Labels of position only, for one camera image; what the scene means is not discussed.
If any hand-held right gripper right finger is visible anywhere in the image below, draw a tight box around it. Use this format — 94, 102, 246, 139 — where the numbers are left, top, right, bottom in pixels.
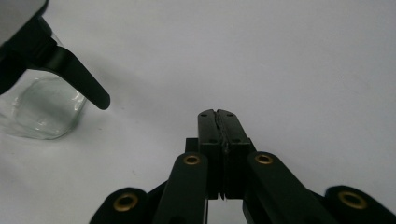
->
216, 108, 257, 201

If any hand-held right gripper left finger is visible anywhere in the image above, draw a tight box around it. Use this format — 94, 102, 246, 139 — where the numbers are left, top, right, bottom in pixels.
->
185, 108, 225, 201

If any clear spray bottle black trigger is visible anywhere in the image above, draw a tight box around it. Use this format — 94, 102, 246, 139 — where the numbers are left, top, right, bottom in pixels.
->
0, 0, 111, 141

